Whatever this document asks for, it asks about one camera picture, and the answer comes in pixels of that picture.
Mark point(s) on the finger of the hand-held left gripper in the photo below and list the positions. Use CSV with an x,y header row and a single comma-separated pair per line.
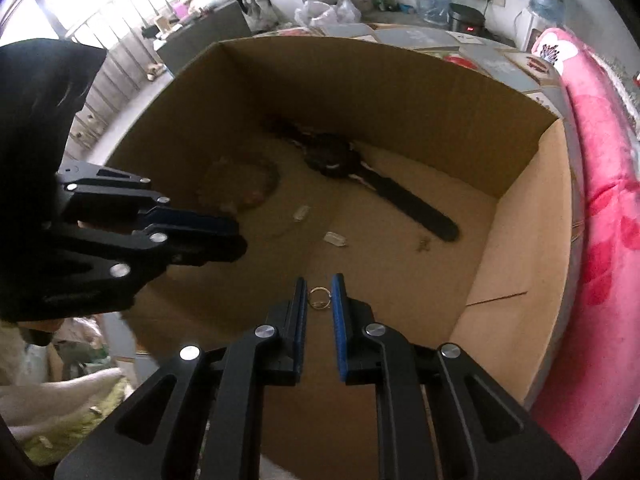
x,y
210,252
200,224

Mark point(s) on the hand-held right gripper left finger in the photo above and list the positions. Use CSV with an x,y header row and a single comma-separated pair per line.
x,y
299,330

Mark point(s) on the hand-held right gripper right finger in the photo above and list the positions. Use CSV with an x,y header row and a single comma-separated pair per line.
x,y
340,330

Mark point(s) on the clear crystal pendant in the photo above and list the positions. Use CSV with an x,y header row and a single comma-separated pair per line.
x,y
300,213
336,239

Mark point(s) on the brown cardboard box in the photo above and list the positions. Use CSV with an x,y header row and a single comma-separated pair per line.
x,y
400,110

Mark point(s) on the person's left hand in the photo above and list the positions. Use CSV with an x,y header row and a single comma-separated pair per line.
x,y
42,332

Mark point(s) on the small drawer chest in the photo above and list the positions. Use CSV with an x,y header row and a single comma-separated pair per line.
x,y
90,125

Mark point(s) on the metal railing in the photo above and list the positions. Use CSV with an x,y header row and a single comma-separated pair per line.
x,y
120,65

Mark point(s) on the grey cabinet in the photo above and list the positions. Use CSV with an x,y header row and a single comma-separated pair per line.
x,y
210,42

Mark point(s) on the white plastic bag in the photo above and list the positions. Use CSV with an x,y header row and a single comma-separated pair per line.
x,y
325,10

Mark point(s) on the pink floral blanket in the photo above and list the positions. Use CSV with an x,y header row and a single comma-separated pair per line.
x,y
605,260

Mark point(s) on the black rice cooker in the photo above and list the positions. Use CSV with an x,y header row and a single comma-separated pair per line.
x,y
465,17

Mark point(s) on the white water dispenser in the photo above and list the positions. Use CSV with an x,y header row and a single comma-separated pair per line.
x,y
527,30

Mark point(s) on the white wall socket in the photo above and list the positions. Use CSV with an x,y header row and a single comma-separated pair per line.
x,y
494,0

